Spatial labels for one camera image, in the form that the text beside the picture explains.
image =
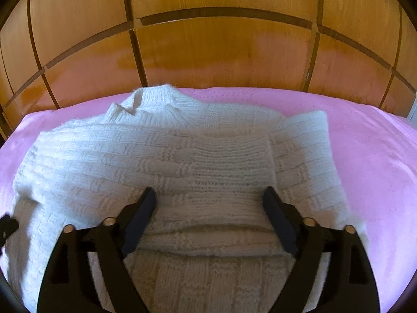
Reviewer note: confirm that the pink bed sheet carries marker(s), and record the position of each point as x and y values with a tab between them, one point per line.
374	169

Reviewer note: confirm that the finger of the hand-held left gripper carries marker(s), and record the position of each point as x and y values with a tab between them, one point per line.
8	226

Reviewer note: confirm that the white knitted sweater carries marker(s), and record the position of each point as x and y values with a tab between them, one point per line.
211	169

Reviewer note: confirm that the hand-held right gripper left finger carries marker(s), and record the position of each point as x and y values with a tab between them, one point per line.
138	225

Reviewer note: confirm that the wooden panelled headboard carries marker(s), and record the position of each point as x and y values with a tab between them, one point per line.
208	55

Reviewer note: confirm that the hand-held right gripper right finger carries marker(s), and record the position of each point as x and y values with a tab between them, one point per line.
279	223

